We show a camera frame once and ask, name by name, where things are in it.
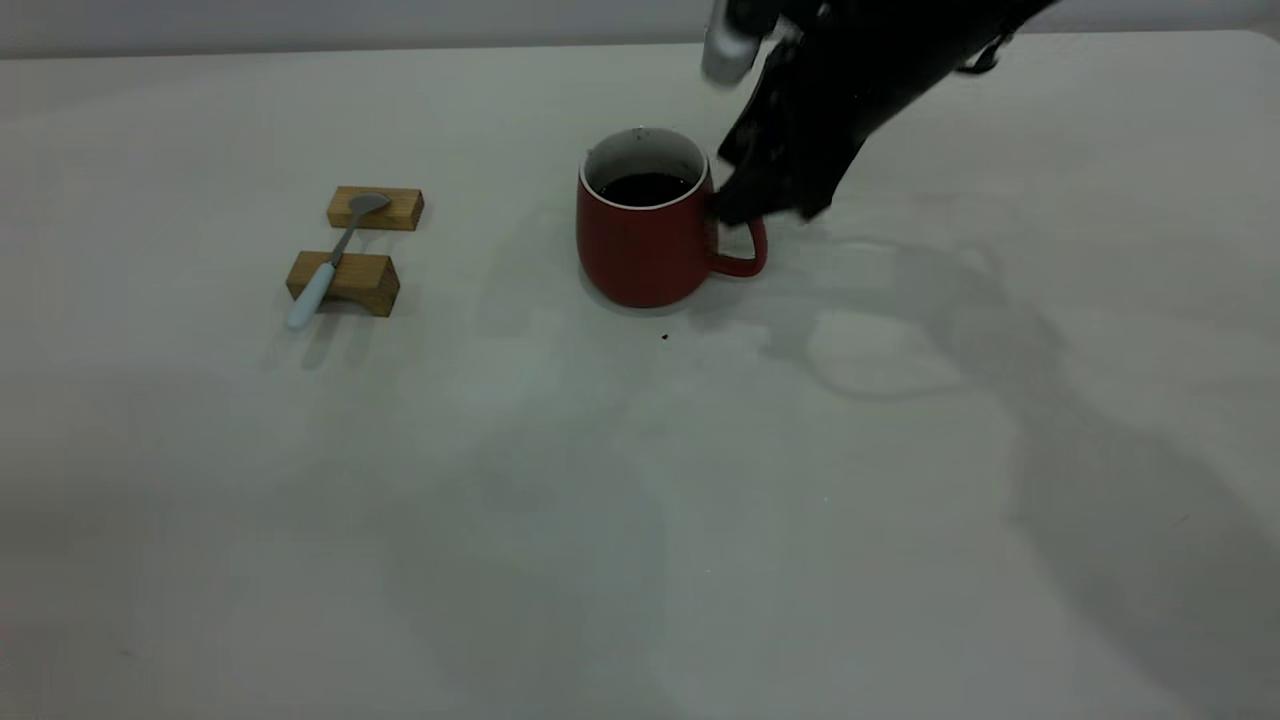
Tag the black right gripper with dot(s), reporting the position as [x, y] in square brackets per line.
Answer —
[810, 100]

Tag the red mug with white inside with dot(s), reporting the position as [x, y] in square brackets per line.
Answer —
[640, 250]

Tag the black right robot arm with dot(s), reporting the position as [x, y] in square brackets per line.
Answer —
[960, 30]

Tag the dark coffee liquid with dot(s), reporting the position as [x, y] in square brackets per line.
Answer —
[645, 190]

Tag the flat rectangular wooden block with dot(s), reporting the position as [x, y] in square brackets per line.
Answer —
[400, 212]

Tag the arched wooden block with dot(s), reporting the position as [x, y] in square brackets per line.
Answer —
[365, 280]

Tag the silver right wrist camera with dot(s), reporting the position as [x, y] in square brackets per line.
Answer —
[728, 55]

